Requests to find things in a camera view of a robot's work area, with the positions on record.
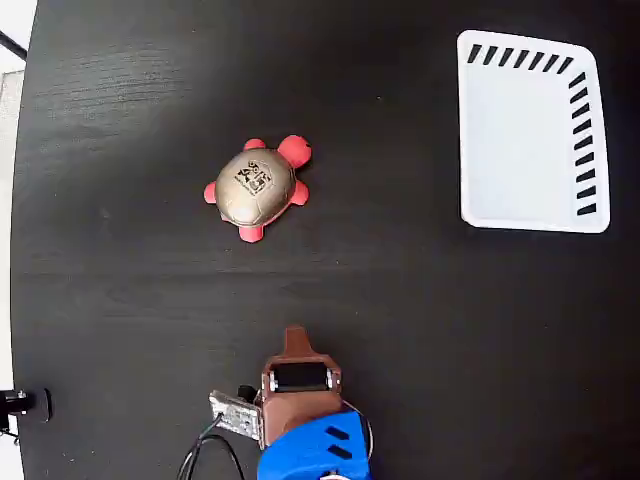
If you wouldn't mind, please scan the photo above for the white plastic tray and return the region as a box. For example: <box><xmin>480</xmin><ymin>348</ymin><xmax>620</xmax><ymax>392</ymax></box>
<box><xmin>455</xmin><ymin>29</ymin><xmax>612</xmax><ymax>235</ymax></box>

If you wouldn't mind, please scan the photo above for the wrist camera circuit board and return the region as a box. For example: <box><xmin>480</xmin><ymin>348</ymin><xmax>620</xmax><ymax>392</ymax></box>
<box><xmin>208</xmin><ymin>389</ymin><xmax>264</xmax><ymax>444</ymax></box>

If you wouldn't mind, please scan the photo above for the black table clamp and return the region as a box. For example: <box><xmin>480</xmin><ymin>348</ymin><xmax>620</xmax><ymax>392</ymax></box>
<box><xmin>0</xmin><ymin>387</ymin><xmax>53</xmax><ymax>424</ymax></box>

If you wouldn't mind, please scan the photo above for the red turtle toy gold shell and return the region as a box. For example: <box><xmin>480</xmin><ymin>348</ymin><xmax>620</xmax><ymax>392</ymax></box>
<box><xmin>202</xmin><ymin>134</ymin><xmax>313</xmax><ymax>245</ymax></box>

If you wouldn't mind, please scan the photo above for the black camera cable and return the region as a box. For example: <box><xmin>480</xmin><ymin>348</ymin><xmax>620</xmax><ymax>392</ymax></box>
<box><xmin>176</xmin><ymin>413</ymin><xmax>247</xmax><ymax>480</ymax></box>

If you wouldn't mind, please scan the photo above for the black metal rod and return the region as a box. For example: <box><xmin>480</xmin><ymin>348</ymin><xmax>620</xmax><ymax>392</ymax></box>
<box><xmin>0</xmin><ymin>29</ymin><xmax>29</xmax><ymax>59</ymax></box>

